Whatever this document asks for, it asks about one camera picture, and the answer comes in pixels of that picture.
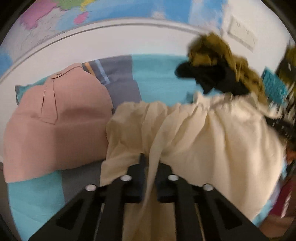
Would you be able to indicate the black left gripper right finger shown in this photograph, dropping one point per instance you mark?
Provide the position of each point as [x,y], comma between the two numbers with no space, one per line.
[202,213]

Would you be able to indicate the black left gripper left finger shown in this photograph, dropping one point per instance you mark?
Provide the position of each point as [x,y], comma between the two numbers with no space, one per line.
[96,213]

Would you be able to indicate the cream yellow large shirt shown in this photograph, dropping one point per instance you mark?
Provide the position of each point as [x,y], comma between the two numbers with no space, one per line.
[221,140]

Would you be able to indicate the person's maroon clothing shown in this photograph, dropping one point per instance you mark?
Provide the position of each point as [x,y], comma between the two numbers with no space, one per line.
[282,217]

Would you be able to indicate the person's right hand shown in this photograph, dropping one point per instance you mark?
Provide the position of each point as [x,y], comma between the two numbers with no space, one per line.
[290,153]

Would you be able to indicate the mustard hanging sweater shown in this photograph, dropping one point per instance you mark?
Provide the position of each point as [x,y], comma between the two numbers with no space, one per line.
[286,69]

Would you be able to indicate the teal grey patterned bedsheet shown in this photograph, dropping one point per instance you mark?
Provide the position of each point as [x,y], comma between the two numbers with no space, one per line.
[135,79]

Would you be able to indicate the pink folded garment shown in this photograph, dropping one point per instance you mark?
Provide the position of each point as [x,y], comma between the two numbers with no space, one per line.
[57,126]

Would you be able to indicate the olive green jacket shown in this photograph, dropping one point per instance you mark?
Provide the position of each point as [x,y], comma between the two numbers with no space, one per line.
[213,66]

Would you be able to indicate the white wall socket panel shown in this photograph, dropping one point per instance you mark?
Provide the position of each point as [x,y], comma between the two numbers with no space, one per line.
[239,32]

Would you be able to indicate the colourful wall map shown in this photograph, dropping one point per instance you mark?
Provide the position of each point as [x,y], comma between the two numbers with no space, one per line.
[43,20]

